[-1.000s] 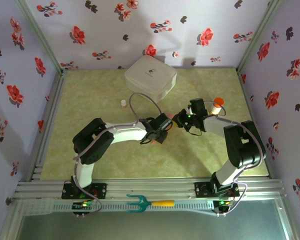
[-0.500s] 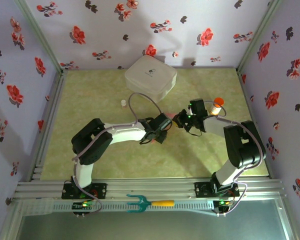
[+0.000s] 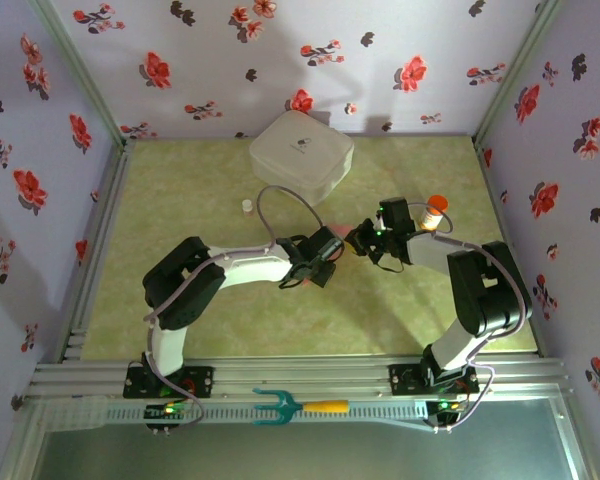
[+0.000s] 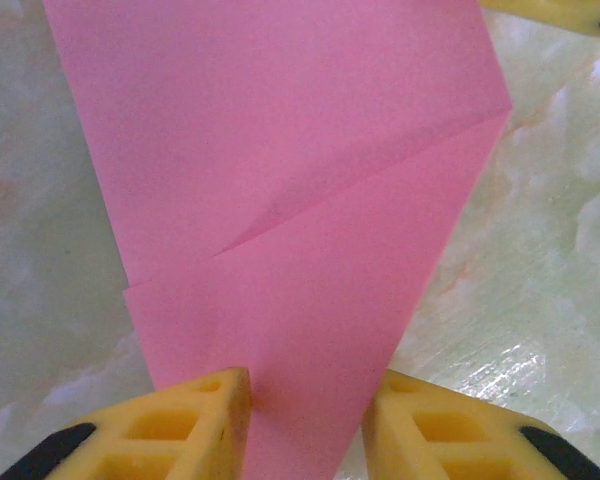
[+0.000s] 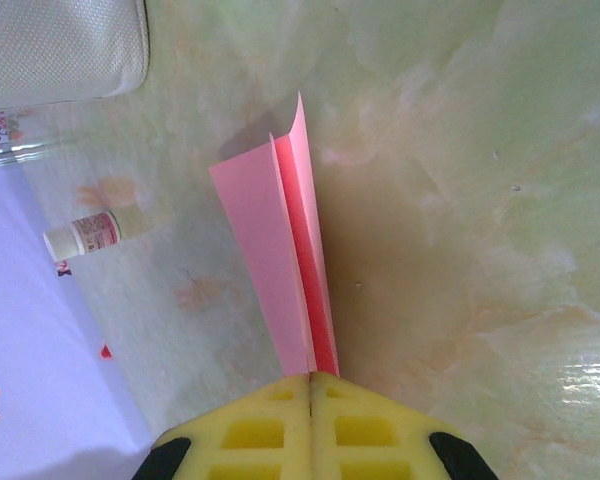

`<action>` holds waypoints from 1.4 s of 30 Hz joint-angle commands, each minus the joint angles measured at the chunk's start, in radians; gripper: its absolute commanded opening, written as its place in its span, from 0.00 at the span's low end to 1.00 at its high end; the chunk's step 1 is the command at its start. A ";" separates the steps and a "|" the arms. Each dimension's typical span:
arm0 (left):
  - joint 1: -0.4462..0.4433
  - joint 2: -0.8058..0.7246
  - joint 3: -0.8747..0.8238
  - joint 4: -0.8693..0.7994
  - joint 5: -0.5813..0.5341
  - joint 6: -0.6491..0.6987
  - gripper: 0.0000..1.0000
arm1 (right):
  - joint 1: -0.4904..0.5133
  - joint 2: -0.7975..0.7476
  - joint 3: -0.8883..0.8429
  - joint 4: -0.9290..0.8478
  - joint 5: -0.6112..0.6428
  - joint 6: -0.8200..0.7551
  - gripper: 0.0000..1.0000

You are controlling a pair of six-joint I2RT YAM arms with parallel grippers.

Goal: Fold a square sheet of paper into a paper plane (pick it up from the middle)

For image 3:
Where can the aluminium mounting rail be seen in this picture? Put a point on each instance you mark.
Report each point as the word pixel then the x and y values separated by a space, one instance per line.
pixel 305 375

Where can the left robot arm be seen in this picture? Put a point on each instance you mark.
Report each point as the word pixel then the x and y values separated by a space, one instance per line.
pixel 167 350

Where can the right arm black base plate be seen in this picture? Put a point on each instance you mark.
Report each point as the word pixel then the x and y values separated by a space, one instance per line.
pixel 397 382

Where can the white plastic lidded box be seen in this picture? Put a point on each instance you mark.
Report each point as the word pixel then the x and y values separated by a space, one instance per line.
pixel 300 155

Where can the aluminium side rail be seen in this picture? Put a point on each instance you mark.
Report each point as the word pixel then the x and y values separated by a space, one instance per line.
pixel 496 200
pixel 112 200

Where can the aluminium frame post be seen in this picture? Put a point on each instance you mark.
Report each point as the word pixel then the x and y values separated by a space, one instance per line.
pixel 512 75
pixel 111 125

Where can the orange capped pill bottle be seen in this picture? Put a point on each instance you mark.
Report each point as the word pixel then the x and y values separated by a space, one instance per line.
pixel 436 207

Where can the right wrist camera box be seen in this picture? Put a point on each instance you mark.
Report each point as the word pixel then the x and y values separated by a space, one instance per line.
pixel 381 219

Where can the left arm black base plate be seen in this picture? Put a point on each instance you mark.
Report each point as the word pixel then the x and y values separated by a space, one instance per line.
pixel 132 387

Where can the aluminium frame bar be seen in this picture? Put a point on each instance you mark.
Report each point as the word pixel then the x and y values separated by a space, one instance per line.
pixel 579 450
pixel 22 450

